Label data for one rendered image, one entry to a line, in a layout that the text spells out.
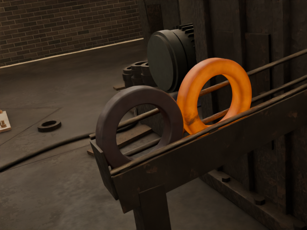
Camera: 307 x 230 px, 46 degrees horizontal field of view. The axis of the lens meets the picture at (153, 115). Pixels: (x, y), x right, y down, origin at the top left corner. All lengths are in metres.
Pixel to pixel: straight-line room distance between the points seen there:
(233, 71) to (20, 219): 1.33
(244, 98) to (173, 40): 1.29
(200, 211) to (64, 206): 0.66
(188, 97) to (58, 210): 1.20
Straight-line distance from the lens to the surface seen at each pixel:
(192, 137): 0.75
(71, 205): 1.82
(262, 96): 0.92
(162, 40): 2.10
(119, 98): 0.67
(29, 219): 1.82
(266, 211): 1.47
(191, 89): 0.73
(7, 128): 3.14
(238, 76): 0.81
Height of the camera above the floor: 0.92
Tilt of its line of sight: 19 degrees down
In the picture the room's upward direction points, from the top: 8 degrees counter-clockwise
